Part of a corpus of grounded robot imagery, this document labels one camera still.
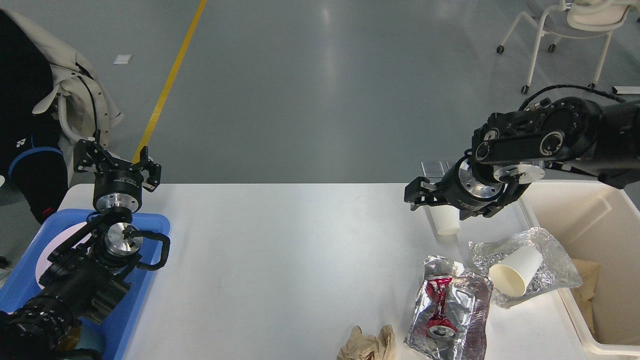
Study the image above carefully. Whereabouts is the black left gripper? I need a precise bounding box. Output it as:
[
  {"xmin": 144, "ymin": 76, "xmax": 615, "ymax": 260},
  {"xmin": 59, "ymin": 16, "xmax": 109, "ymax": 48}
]
[{"xmin": 73, "ymin": 137, "xmax": 162, "ymax": 214}]

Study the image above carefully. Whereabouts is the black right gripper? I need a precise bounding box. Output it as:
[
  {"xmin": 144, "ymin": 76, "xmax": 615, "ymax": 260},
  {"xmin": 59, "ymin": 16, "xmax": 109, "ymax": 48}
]
[{"xmin": 404, "ymin": 159, "xmax": 506, "ymax": 221}]

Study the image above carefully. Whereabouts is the white paper cup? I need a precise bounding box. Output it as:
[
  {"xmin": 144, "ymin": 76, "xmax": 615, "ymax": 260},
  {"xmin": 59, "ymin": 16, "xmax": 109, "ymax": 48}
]
[
  {"xmin": 488, "ymin": 245, "xmax": 543, "ymax": 297},
  {"xmin": 428, "ymin": 205, "xmax": 461, "ymax": 236}
]

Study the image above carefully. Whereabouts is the pink plate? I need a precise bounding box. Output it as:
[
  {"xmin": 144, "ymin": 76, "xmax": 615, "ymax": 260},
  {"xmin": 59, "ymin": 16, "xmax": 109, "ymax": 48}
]
[{"xmin": 34, "ymin": 221, "xmax": 87, "ymax": 290}]

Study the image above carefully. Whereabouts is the brown paper bag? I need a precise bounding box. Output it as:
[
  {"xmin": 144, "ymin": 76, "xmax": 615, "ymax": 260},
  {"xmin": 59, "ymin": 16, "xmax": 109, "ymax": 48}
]
[
  {"xmin": 570, "ymin": 284, "xmax": 596, "ymax": 338},
  {"xmin": 571, "ymin": 259, "xmax": 601, "ymax": 302}
]

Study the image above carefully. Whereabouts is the dark teal mug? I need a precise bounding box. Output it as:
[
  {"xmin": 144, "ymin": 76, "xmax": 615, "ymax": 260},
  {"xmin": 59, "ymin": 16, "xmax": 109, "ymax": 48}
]
[{"xmin": 60, "ymin": 320, "xmax": 106, "ymax": 360}]

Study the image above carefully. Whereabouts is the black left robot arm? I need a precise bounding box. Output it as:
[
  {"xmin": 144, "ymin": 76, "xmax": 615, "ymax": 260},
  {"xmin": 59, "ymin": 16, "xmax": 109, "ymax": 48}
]
[{"xmin": 1, "ymin": 139, "xmax": 170, "ymax": 360}]

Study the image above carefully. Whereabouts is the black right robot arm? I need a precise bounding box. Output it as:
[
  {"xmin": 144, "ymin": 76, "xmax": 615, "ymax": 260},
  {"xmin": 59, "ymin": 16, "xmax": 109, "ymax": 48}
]
[{"xmin": 403, "ymin": 88, "xmax": 640, "ymax": 220}]

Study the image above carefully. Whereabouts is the left clear floor plate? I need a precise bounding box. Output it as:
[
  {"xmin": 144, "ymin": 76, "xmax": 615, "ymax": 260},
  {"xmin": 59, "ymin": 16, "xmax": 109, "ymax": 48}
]
[{"xmin": 421, "ymin": 161, "xmax": 448, "ymax": 179}]

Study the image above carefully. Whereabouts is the clear floor plate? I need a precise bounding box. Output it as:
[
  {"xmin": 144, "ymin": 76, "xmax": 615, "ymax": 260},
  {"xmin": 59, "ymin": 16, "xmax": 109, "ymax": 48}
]
[
  {"xmin": 446, "ymin": 160, "xmax": 458, "ymax": 171},
  {"xmin": 421, "ymin": 161, "xmax": 448, "ymax": 179}
]

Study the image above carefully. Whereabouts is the right clear floor plate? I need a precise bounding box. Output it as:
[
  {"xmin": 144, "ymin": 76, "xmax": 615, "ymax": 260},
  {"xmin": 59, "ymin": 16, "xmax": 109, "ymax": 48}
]
[{"xmin": 446, "ymin": 160, "xmax": 458, "ymax": 171}]

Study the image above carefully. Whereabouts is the person in black clothes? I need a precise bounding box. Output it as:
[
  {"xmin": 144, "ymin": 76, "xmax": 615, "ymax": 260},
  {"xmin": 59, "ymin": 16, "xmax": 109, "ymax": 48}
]
[{"xmin": 0, "ymin": 11, "xmax": 69, "ymax": 224}]

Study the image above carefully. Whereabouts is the aluminium foil under can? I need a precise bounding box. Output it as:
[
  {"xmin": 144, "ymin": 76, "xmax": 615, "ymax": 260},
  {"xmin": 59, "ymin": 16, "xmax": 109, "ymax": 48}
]
[{"xmin": 404, "ymin": 255, "xmax": 493, "ymax": 360}]

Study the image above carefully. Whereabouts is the white floor label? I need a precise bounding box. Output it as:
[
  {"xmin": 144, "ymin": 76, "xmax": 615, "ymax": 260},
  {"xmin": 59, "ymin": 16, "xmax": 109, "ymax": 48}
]
[{"xmin": 112, "ymin": 54, "xmax": 133, "ymax": 65}]

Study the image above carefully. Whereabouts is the crushed red soda can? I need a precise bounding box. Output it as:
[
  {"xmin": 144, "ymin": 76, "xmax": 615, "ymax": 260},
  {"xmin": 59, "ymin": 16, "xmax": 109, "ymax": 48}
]
[{"xmin": 426, "ymin": 276, "xmax": 458, "ymax": 341}]

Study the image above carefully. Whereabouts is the crumpled aluminium foil right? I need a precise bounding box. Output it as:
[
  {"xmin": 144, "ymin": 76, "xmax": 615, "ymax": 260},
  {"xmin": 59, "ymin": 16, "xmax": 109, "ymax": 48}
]
[{"xmin": 468, "ymin": 227, "xmax": 582, "ymax": 309}]

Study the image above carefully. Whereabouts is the beige plastic bin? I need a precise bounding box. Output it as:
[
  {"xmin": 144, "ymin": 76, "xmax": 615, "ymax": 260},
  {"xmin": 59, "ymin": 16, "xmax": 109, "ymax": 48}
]
[{"xmin": 519, "ymin": 180, "xmax": 640, "ymax": 360}]

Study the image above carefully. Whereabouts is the crumpled brown paper ball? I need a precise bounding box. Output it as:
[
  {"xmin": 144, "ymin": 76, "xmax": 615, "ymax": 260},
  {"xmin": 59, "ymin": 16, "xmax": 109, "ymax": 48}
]
[{"xmin": 336, "ymin": 324, "xmax": 397, "ymax": 360}]

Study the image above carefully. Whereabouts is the blue plastic tray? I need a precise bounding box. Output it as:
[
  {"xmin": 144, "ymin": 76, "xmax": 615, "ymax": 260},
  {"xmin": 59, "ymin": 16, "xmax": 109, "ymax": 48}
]
[{"xmin": 0, "ymin": 209, "xmax": 155, "ymax": 360}]

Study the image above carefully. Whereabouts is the white bar on floor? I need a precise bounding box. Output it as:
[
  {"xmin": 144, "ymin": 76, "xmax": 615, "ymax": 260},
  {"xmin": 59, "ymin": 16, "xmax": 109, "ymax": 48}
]
[{"xmin": 611, "ymin": 85, "xmax": 640, "ymax": 95}]

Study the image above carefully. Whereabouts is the white chair on castors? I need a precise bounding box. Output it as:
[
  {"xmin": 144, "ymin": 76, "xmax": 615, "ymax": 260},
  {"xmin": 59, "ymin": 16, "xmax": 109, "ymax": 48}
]
[{"xmin": 496, "ymin": 0, "xmax": 639, "ymax": 94}]

